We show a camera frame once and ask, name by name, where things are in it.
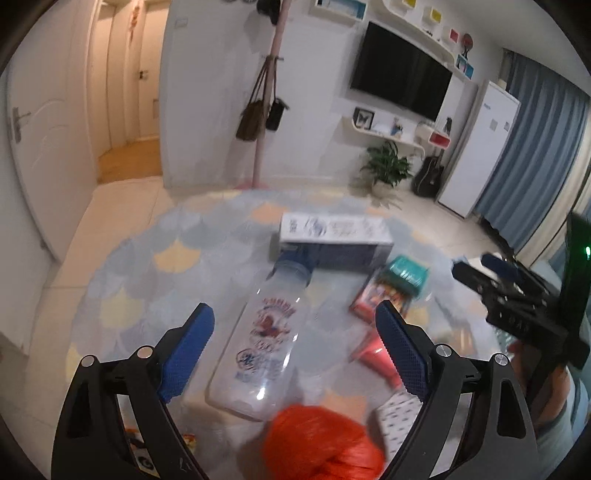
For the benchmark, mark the white curved wall shelf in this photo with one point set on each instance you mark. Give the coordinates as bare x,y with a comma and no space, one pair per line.
438,48

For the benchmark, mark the red wall cube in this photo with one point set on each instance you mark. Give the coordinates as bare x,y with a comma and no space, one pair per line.
455,35

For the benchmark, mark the clear plastic bottle blue cap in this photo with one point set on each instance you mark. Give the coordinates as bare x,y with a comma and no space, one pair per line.
268,341

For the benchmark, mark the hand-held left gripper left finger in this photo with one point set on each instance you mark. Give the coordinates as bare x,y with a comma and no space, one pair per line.
189,355

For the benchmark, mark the pen holder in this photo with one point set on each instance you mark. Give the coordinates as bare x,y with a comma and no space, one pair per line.
397,128

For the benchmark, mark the white and blue carton box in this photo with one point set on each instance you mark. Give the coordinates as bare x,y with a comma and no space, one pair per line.
332,230

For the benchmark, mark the white dotted small box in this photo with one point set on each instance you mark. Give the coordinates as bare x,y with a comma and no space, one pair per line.
397,415

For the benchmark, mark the white door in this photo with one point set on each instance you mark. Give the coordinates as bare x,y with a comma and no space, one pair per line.
46,175

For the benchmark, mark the red fan ornament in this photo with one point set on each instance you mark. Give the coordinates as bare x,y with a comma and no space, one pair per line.
467,42

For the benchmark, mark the potted green plant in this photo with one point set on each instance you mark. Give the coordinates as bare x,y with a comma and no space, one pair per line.
387,168

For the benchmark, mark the black wall television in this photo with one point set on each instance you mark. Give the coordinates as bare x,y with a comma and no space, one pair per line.
397,69

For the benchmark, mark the small black bag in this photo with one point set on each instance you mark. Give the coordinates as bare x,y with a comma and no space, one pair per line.
274,115

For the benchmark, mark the white and red shelf box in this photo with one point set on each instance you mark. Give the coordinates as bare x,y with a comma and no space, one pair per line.
436,137

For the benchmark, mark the white standing air conditioner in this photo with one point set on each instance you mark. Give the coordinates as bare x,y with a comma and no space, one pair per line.
475,152

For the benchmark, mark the brown tote bag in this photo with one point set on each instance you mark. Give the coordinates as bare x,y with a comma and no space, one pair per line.
250,122

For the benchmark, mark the person's right forearm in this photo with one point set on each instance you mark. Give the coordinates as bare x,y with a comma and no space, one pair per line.
558,443

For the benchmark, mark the framed butterfly picture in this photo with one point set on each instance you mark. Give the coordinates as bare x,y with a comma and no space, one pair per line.
363,118

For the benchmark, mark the orange plastic bag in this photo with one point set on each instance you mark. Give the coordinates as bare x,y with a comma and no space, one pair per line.
318,443

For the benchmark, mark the black acoustic guitar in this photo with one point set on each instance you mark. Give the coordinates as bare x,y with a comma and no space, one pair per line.
427,177

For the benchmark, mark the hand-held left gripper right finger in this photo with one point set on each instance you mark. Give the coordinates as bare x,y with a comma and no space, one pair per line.
401,355

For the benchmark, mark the plain red packet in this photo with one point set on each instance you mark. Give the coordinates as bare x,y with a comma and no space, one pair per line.
371,355

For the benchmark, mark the black hat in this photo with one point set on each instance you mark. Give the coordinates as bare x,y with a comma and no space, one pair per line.
268,9

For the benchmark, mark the white box shelf teal inside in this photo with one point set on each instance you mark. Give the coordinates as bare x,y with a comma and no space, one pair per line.
341,7

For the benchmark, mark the red orange printed packet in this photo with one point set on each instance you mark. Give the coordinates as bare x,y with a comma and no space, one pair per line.
376,295

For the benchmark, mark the blue curtain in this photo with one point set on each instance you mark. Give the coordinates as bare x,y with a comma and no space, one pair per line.
531,161

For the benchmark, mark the colourful snack packet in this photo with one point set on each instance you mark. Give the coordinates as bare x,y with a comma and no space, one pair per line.
189,441

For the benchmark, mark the white lower wall shelf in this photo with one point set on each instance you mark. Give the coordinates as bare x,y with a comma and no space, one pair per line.
369,134

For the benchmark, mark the pink coat rack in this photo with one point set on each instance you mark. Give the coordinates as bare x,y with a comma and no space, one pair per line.
261,157

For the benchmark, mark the green packet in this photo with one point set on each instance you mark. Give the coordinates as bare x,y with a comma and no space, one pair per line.
408,274

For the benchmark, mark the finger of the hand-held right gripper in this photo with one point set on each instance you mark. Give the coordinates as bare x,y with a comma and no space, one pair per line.
497,264
468,276

